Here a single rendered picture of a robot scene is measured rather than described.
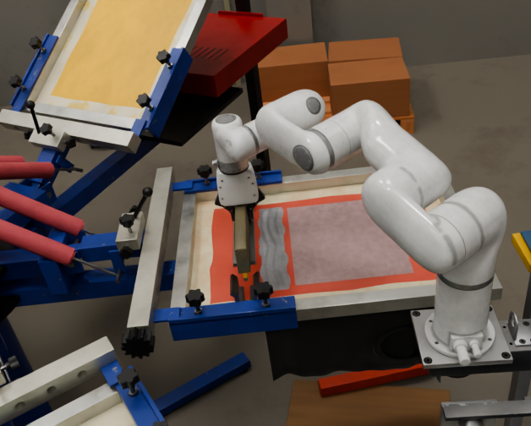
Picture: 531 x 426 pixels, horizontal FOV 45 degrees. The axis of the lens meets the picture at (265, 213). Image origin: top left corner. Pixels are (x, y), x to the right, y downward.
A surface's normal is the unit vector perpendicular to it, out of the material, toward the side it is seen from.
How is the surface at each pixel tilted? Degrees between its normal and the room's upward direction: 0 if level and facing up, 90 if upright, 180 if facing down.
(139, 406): 0
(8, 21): 90
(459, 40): 90
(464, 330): 90
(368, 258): 0
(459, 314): 90
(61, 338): 0
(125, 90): 32
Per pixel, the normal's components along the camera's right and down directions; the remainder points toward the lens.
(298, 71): -0.01, 0.59
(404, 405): -0.11, -0.80
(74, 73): -0.34, -0.39
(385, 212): -0.76, 0.36
